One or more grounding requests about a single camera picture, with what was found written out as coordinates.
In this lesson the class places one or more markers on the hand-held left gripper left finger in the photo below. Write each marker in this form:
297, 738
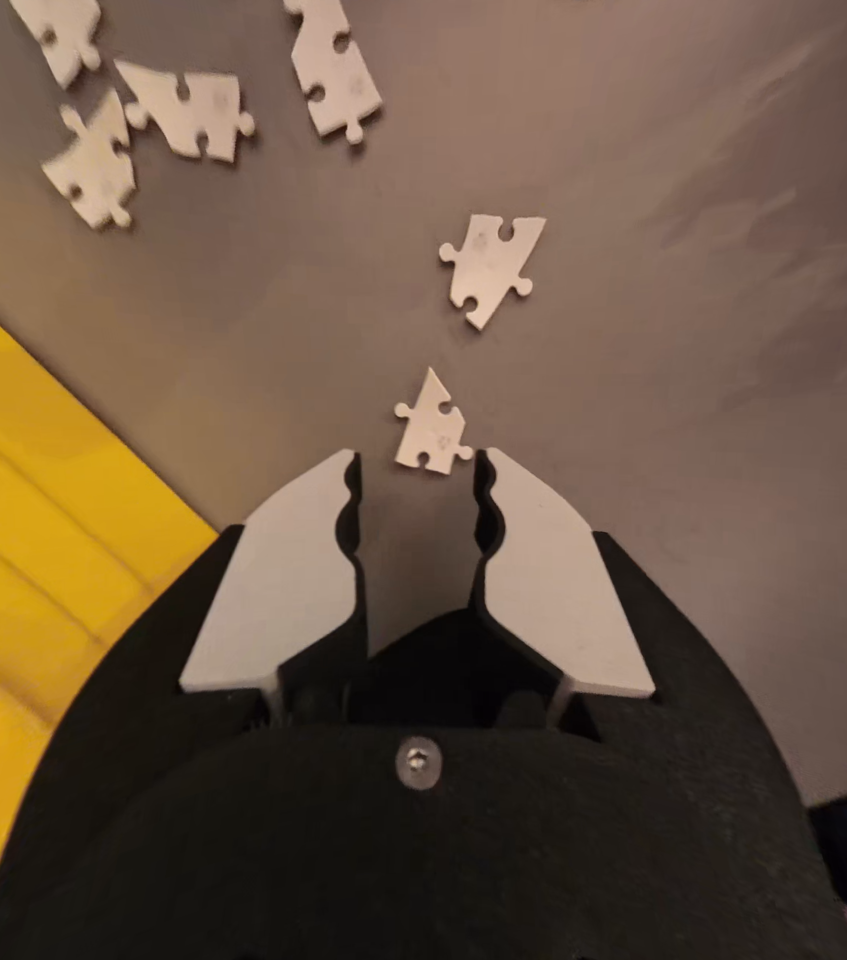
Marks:
274, 600

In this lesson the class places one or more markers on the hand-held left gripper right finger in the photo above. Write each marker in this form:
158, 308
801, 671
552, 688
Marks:
559, 600

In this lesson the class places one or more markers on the white puzzle piece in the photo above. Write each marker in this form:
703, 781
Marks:
431, 428

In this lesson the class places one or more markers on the scattered loose puzzle pieces group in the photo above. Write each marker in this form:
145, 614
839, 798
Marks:
491, 270

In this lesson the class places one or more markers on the yellow storage bin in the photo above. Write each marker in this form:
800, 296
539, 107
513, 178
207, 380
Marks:
34, 570

